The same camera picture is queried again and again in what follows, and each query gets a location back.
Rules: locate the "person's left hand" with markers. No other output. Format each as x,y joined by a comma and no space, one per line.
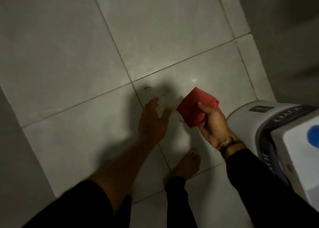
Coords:
150,128

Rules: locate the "person's right hand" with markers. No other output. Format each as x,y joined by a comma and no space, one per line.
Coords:
216,127

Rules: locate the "person's left fingers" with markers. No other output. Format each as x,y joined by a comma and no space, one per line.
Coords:
154,108

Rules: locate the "person's right thumb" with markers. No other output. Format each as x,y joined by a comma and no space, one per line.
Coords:
205,108

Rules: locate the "red cloth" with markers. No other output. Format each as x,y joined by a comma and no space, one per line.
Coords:
193,109

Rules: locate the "person's right forearm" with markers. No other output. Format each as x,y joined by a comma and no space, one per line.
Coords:
264,193

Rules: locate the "person's left forearm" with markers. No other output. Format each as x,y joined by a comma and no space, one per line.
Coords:
124,168

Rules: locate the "white plastic bucket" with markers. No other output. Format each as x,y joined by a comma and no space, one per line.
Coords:
251,125

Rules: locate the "person's bare foot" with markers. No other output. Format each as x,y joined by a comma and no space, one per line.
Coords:
185,164

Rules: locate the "black trouser leg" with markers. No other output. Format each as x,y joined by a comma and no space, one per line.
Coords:
179,203

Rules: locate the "white cardboard box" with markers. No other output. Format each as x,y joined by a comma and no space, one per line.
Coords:
296,155

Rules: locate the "black rolled-up sleeve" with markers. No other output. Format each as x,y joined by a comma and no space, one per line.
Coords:
79,206

